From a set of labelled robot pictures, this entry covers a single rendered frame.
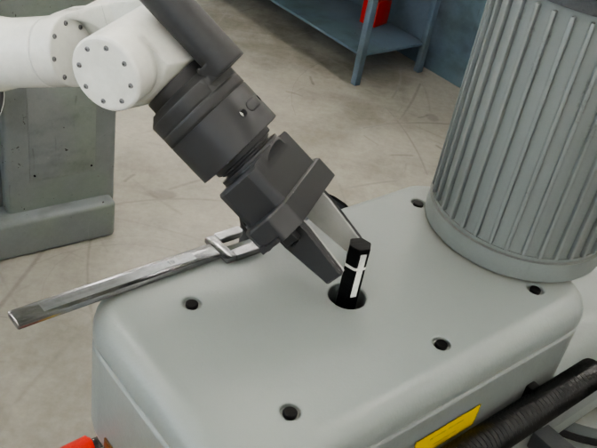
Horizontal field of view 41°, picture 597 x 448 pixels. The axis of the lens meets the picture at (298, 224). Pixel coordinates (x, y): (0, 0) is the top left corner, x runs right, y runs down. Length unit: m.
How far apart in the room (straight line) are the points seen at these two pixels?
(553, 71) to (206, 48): 0.30
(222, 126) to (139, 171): 3.77
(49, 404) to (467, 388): 2.54
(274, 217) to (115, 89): 0.17
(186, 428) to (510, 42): 0.44
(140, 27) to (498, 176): 0.36
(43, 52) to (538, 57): 0.44
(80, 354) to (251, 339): 2.67
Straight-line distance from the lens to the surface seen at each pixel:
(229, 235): 0.80
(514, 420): 0.82
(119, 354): 0.69
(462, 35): 6.10
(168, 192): 4.28
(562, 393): 0.88
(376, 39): 6.05
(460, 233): 0.84
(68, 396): 3.20
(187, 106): 0.68
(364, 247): 0.72
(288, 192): 0.69
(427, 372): 0.71
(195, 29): 0.68
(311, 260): 0.71
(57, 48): 0.76
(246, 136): 0.68
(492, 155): 0.80
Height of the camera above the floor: 2.37
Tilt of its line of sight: 34 degrees down
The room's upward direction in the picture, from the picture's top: 11 degrees clockwise
